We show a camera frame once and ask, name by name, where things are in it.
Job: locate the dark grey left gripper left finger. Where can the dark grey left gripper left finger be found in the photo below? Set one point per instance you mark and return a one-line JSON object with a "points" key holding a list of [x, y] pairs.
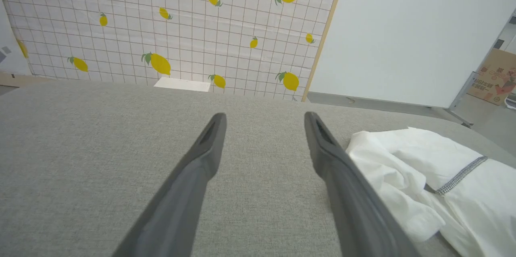
{"points": [[181, 192]]}

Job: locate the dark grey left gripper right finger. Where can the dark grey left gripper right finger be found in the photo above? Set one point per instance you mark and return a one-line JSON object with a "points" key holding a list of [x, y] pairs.
{"points": [[346, 192]]}

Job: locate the white garment with grey stitching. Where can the white garment with grey stitching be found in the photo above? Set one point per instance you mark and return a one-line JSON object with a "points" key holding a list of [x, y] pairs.
{"points": [[423, 148]]}

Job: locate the white flat paper sheet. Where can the white flat paper sheet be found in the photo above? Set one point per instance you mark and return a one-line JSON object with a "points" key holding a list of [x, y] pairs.
{"points": [[181, 84]]}

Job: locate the grey metal board stand leg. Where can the grey metal board stand leg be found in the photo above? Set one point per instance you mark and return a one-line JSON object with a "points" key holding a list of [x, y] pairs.
{"points": [[459, 117]]}

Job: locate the lemon print grid backdrop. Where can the lemon print grid backdrop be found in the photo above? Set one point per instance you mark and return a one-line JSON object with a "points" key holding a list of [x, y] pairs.
{"points": [[193, 47]]}

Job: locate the light wooden edge strip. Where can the light wooden edge strip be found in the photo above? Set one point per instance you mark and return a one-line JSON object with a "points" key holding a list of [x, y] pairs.
{"points": [[322, 43]]}

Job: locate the white board panel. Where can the white board panel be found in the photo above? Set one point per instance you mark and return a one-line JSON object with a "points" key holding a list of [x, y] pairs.
{"points": [[403, 39]]}

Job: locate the brown printed cardboard box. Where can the brown printed cardboard box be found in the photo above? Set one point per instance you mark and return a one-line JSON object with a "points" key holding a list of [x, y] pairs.
{"points": [[494, 75]]}

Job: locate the light wooden baseboard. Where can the light wooden baseboard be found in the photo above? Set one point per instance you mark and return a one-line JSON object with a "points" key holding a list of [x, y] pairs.
{"points": [[16, 79]]}

